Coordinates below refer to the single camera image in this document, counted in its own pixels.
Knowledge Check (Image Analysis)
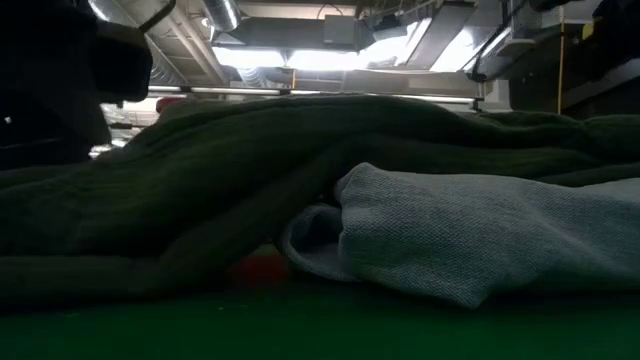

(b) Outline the dark green garment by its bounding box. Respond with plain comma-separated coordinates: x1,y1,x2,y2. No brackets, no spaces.
0,94,640,302

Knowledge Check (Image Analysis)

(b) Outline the light blue towel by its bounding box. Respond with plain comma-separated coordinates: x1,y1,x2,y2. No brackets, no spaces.
278,162,640,309

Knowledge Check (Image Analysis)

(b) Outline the bright ceiling light panel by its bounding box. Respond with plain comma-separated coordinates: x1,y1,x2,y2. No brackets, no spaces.
212,46,361,71

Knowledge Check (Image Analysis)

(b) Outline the grey ceiling box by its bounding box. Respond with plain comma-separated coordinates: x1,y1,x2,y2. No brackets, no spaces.
323,14,376,51

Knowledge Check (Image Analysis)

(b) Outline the green table mat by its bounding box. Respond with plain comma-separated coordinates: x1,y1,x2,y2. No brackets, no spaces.
0,279,640,360

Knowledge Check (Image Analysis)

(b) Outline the corrugated silver air duct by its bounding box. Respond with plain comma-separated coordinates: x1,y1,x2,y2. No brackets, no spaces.
87,0,189,86

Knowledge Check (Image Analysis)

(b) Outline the yellow hanging cable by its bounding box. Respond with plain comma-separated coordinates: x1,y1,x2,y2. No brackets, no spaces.
556,22,566,115

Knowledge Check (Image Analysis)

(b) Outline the round silver air duct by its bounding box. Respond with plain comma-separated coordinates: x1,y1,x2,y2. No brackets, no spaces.
202,0,242,32

